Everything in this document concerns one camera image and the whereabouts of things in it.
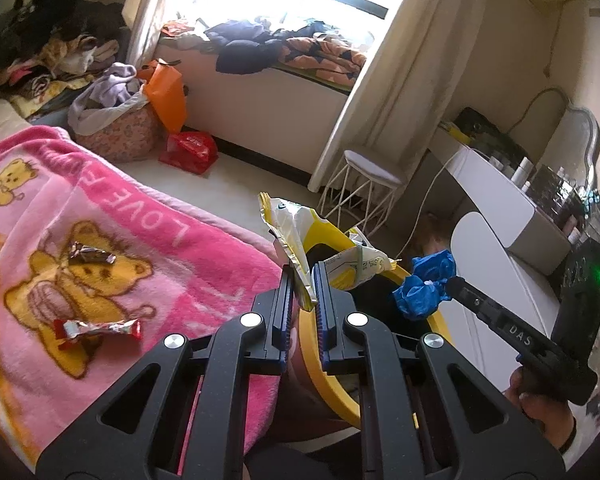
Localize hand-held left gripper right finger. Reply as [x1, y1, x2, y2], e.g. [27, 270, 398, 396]
[312, 260, 566, 480]

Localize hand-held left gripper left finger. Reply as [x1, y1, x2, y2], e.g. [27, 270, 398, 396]
[35, 264, 298, 480]

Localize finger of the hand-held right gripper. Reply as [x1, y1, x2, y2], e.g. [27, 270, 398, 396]
[444, 275, 503, 332]

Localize blue plastic bag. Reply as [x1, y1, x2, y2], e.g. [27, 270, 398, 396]
[390, 249, 457, 322]

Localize yellow trash bin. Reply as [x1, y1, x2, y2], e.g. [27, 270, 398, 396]
[297, 222, 454, 432]

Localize yellow white snack bag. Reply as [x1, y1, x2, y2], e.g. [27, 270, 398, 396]
[258, 192, 404, 312]

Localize person's right hand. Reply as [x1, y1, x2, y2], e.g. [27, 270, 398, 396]
[503, 367, 577, 454]

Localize white dressing table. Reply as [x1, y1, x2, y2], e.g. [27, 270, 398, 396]
[429, 134, 589, 277]

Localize black cosmetics organizer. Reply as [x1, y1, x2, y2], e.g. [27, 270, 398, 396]
[526, 164, 600, 227]

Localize white bottle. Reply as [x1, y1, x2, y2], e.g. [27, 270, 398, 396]
[510, 158, 534, 187]

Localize pink bear printed blanket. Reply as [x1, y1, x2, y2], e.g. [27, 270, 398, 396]
[0, 125, 302, 472]

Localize dark bag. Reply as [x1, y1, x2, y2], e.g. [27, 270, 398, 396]
[451, 106, 529, 164]

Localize red silver wrapper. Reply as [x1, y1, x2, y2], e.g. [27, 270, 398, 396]
[53, 318, 142, 344]

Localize red shopping bag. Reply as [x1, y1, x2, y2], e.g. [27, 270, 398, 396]
[158, 130, 219, 176]

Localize silver framed mirror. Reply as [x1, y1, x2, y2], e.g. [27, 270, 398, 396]
[561, 104, 600, 187]

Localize brown foil wrapper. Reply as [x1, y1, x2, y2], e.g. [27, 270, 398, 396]
[68, 241, 117, 266]

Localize floral laundry basket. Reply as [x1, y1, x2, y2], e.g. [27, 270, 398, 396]
[72, 91, 164, 164]

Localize wide cream curtain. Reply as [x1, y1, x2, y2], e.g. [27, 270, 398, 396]
[307, 0, 482, 192]

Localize orange paper bag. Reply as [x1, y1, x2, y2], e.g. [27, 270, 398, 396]
[137, 58, 189, 134]

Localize orange patterned blanket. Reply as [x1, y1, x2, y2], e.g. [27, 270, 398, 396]
[274, 34, 369, 89]

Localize lilac clothes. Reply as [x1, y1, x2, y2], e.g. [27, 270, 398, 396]
[68, 62, 149, 134]

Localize red white packet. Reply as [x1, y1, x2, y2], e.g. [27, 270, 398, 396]
[159, 19, 207, 49]

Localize narrow cream curtain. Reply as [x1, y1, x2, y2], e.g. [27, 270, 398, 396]
[122, 0, 179, 69]

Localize pile of mixed clothes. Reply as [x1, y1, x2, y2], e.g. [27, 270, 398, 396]
[0, 0, 132, 107]

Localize white cable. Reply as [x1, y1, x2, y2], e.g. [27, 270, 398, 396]
[396, 151, 454, 257]

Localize white wire stool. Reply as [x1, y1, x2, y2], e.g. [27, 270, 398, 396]
[317, 148, 406, 239]

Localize grey wall cable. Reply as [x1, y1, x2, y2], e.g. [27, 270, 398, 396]
[521, 86, 569, 127]

